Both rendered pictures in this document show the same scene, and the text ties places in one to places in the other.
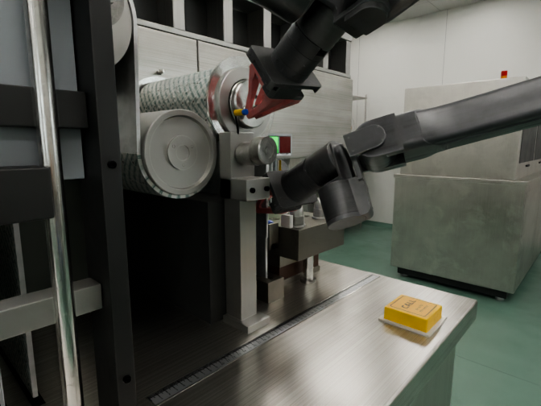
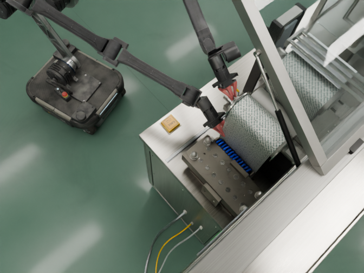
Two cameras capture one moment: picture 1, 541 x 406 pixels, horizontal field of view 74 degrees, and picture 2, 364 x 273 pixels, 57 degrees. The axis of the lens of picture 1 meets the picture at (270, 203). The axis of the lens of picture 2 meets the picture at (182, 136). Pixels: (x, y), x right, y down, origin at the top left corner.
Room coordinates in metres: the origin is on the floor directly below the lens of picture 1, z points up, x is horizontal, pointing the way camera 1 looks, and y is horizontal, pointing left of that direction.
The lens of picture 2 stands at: (1.30, -0.18, 2.47)
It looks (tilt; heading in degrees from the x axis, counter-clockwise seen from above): 67 degrees down; 179
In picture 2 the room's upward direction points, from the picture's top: 7 degrees clockwise
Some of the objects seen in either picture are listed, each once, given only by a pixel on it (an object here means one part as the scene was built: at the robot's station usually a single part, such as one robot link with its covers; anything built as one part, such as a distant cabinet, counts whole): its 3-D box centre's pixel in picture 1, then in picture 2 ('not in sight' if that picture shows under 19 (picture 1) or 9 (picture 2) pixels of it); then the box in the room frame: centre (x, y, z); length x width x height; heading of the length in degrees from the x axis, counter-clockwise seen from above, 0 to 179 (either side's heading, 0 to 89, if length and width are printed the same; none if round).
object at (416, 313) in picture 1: (413, 312); (170, 123); (0.56, -0.24, 0.91); 0.07 x 0.07 x 0.02; 47
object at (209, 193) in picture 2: not in sight; (210, 195); (0.92, -0.01, 0.97); 0.10 x 0.03 x 0.11; 47
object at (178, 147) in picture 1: (139, 151); (273, 117); (0.60, 0.22, 1.18); 0.26 x 0.12 x 0.12; 47
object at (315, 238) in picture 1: (253, 223); (223, 177); (0.85, 0.04, 1.00); 0.40 x 0.16 x 0.06; 47
